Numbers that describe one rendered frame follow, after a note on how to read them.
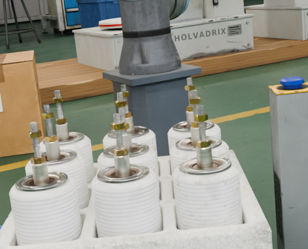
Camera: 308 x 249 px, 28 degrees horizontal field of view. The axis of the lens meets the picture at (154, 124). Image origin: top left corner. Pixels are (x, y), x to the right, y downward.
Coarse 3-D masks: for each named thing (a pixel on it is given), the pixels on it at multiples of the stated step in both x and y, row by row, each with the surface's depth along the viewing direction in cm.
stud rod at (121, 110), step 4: (120, 92) 98; (120, 96) 98; (120, 100) 98; (120, 108) 98; (120, 112) 98; (124, 112) 99; (120, 116) 99; (124, 116) 99; (120, 120) 99; (124, 120) 99; (124, 132) 99
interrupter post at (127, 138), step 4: (128, 132) 100; (124, 136) 99; (128, 136) 99; (124, 140) 99; (128, 140) 99; (124, 144) 99; (128, 144) 99; (128, 148) 99; (132, 148) 100; (128, 152) 99
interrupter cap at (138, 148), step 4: (132, 144) 103; (136, 144) 103; (140, 144) 103; (144, 144) 102; (108, 148) 102; (112, 148) 102; (136, 148) 101; (140, 148) 101; (144, 148) 100; (148, 148) 100; (104, 152) 100; (108, 152) 100; (112, 152) 100; (132, 152) 100; (136, 152) 98; (140, 152) 98; (144, 152) 98; (108, 156) 98; (112, 156) 97; (132, 156) 97; (136, 156) 97
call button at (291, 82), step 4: (280, 80) 106; (284, 80) 105; (288, 80) 104; (292, 80) 104; (296, 80) 104; (300, 80) 104; (284, 84) 104; (288, 84) 104; (292, 84) 104; (296, 84) 104; (300, 84) 105; (288, 88) 105; (292, 88) 104
